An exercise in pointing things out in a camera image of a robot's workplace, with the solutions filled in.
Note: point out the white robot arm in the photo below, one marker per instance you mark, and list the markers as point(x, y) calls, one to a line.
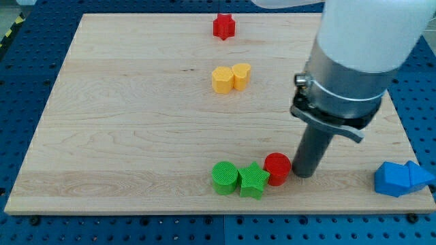
point(357, 51)

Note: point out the yellow hexagon block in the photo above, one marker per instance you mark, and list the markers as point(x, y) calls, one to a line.
point(222, 80)

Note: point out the green star block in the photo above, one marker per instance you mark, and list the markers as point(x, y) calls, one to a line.
point(253, 180)

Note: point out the red star block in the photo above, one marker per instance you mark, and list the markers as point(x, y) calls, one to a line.
point(224, 26)

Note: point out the green cylinder block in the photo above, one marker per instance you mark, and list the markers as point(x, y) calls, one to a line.
point(224, 176)

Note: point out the yellow heart block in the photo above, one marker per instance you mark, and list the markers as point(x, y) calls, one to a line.
point(242, 74)

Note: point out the light wooden board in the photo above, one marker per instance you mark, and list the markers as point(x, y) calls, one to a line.
point(133, 126)

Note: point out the red cylinder block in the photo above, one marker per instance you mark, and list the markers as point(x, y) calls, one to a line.
point(278, 166)

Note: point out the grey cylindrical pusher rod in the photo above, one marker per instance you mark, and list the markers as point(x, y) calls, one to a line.
point(310, 151)

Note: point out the blue pentagon block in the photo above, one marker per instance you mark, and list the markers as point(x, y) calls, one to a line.
point(392, 179)

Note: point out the blue triangle block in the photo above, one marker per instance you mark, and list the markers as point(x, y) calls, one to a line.
point(418, 177)

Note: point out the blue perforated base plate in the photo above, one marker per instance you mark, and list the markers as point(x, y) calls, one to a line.
point(30, 61)

